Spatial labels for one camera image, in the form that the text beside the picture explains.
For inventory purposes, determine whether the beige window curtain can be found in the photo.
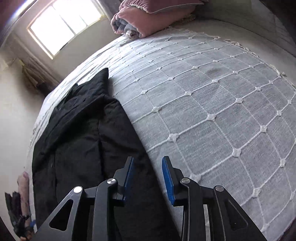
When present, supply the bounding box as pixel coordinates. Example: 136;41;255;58
13;35;61;96

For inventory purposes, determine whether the grey quilted bedspread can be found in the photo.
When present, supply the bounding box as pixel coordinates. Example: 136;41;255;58
28;28;295;240

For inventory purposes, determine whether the pink velvet pillow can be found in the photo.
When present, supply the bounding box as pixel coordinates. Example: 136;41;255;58
117;0;204;39

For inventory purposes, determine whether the pink grey folded comforter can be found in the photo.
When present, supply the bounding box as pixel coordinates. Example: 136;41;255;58
110;15;140;40

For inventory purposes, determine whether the bright window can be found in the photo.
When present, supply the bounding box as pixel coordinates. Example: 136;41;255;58
27;0;105;59

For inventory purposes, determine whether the black long coat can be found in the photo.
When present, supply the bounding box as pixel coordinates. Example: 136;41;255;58
32;68;180;240

